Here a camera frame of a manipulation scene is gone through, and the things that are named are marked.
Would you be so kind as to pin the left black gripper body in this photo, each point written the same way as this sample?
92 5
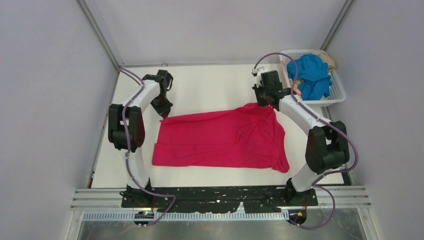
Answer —
161 104

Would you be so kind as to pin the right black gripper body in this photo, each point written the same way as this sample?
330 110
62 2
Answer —
260 94

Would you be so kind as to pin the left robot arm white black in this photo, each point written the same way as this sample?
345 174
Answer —
126 128

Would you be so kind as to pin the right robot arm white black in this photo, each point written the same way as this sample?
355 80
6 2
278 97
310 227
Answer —
326 147

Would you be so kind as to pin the salmon pink t shirt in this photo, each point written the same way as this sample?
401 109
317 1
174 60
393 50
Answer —
297 91

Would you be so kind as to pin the blue t shirt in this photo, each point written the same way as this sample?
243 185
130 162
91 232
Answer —
316 81

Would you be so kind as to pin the beige t shirt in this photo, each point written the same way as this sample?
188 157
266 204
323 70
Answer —
297 53

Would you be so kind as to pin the white plastic basket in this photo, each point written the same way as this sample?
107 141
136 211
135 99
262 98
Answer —
337 91

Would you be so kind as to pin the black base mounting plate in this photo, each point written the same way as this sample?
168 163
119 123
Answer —
217 200

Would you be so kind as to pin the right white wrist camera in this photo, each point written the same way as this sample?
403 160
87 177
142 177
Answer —
258 71

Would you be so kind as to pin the aluminium frame rail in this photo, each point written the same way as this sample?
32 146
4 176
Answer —
345 196

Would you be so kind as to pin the white slotted cable duct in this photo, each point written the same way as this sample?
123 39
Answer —
147 216

